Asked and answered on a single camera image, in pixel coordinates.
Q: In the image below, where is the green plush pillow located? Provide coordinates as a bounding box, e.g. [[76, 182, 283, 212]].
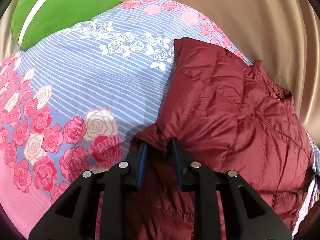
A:
[[11, 0, 125, 51]]

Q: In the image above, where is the maroon puffer jacket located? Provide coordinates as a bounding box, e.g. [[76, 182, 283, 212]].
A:
[[96, 37, 315, 240]]

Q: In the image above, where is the floral striped bed sheet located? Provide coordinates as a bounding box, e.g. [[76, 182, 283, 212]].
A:
[[0, 0, 320, 240]]

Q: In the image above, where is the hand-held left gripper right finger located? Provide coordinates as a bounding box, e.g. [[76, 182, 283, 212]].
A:
[[171, 138, 293, 240]]

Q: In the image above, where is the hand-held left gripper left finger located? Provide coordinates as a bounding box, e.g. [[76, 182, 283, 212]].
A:
[[29, 142, 149, 240]]

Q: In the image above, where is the beige curtain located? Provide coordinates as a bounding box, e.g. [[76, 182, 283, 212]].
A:
[[0, 0, 320, 135]]

